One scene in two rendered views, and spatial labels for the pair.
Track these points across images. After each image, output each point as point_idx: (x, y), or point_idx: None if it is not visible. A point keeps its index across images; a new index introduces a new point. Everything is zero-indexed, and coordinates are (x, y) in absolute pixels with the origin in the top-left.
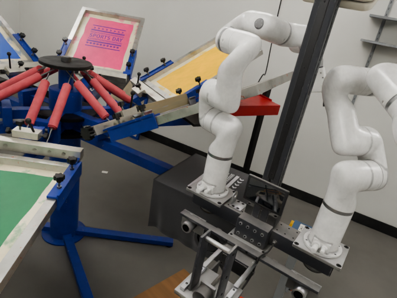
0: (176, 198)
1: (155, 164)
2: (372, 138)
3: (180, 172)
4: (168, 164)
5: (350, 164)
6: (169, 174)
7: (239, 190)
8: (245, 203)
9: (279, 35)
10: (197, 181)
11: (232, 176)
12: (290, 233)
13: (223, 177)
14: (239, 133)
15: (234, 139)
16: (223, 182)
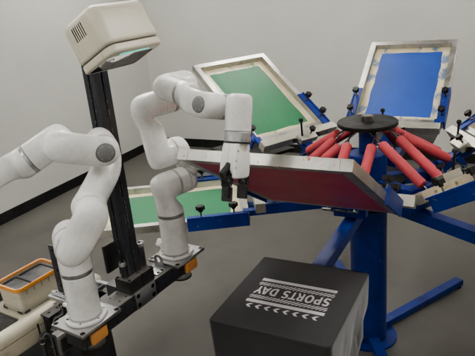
0: None
1: (317, 256)
2: (73, 206)
3: (292, 269)
4: (324, 263)
5: (63, 220)
6: (282, 263)
7: (280, 317)
8: (247, 323)
9: (162, 96)
10: (190, 244)
11: (319, 309)
12: (111, 301)
13: (161, 236)
14: (156, 192)
15: (154, 196)
16: (163, 242)
